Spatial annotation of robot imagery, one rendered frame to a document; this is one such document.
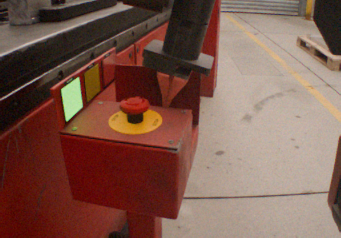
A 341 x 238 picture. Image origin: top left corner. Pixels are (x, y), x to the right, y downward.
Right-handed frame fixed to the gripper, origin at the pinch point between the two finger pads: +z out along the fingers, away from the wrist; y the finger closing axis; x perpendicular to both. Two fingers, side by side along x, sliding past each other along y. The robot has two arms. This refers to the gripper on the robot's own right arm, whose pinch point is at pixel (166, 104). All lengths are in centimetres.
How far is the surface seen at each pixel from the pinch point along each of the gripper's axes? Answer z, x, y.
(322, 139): 56, -128, -92
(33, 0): -8.4, -10.6, 33.9
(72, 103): -1.9, 11.5, 11.1
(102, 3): -6.7, -31.3, 26.7
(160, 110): -2.0, 6.1, 0.0
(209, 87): 67, -180, -12
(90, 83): -2.6, 6.1, 11.2
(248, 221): 68, -50, -42
